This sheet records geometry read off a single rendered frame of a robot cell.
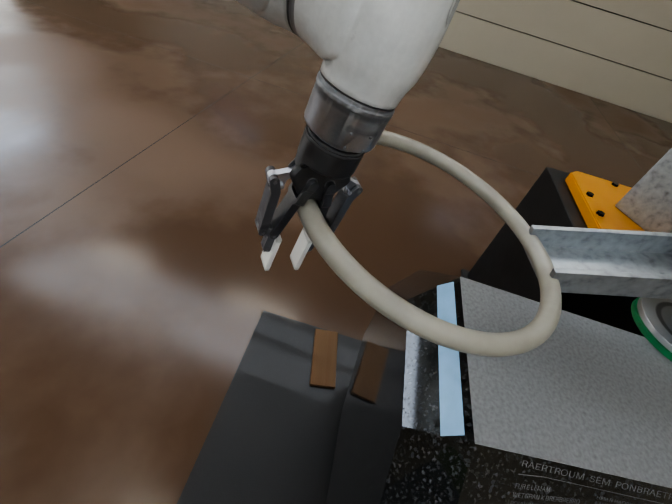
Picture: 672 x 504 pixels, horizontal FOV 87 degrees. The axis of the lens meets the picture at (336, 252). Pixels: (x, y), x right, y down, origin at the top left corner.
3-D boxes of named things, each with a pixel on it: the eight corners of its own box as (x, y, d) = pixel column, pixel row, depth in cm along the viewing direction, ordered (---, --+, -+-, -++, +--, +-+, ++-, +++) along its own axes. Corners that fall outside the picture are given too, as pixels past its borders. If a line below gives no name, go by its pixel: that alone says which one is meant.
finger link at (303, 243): (303, 226, 54) (307, 226, 54) (289, 256, 59) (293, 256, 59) (309, 240, 52) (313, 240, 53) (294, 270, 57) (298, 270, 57)
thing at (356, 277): (504, 190, 84) (513, 180, 82) (602, 397, 49) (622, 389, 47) (308, 106, 72) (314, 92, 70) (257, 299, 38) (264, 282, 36)
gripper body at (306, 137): (315, 147, 37) (288, 212, 43) (380, 158, 41) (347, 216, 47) (295, 109, 41) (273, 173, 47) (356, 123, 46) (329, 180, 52)
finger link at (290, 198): (321, 185, 44) (312, 181, 43) (276, 243, 50) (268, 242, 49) (312, 165, 46) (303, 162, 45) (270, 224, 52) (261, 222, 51)
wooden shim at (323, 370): (315, 330, 156) (315, 328, 155) (337, 333, 157) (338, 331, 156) (309, 385, 139) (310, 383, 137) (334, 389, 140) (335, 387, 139)
